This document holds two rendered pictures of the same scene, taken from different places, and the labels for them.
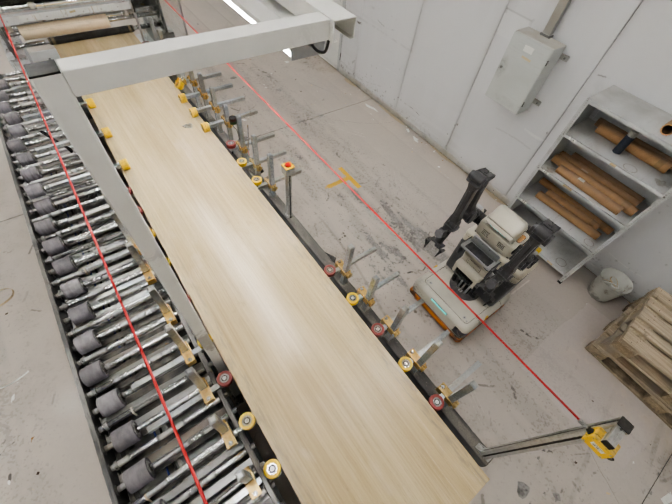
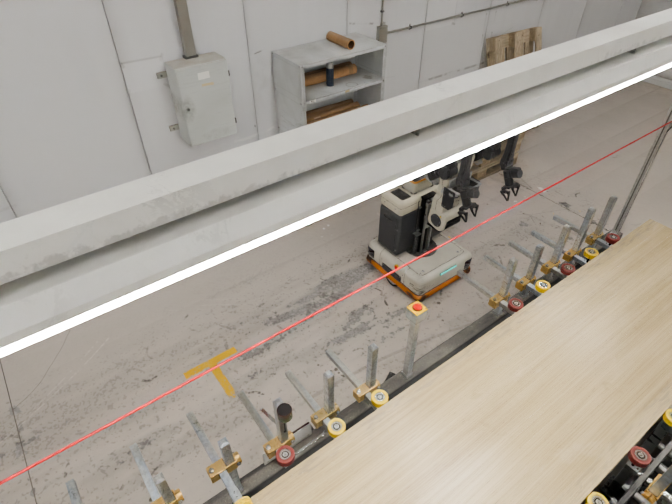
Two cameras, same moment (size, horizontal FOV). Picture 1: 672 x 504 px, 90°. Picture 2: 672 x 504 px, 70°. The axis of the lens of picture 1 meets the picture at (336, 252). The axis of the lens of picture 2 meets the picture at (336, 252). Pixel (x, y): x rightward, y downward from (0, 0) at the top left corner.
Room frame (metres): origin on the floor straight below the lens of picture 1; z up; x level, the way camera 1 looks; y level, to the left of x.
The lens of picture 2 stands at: (1.98, 2.00, 2.87)
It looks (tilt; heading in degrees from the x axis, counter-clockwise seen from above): 40 degrees down; 277
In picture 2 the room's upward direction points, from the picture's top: straight up
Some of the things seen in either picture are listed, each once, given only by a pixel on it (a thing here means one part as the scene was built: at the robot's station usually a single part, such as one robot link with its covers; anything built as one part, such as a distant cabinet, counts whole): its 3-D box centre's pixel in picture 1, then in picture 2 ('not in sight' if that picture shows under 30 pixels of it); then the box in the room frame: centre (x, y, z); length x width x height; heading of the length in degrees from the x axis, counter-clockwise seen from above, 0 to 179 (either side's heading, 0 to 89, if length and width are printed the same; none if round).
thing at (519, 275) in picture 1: (487, 263); (416, 211); (1.73, -1.25, 0.59); 0.55 x 0.34 x 0.83; 44
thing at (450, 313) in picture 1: (459, 293); (418, 257); (1.67, -1.19, 0.16); 0.67 x 0.64 x 0.25; 134
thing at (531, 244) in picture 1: (521, 254); (513, 138); (1.19, -1.00, 1.40); 0.11 x 0.06 x 0.43; 44
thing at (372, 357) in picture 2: (271, 178); (371, 377); (1.99, 0.60, 0.90); 0.04 x 0.04 x 0.48; 44
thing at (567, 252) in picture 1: (583, 195); (331, 132); (2.55, -2.18, 0.78); 0.90 x 0.45 x 1.55; 44
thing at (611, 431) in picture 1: (529, 447); (648, 176); (0.29, -0.96, 1.20); 0.15 x 0.12 x 1.00; 44
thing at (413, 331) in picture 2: (288, 195); (411, 347); (1.80, 0.42, 0.93); 0.05 x 0.05 x 0.45; 44
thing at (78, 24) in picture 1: (88, 23); not in sight; (3.68, 2.97, 1.05); 1.43 x 0.12 x 0.12; 134
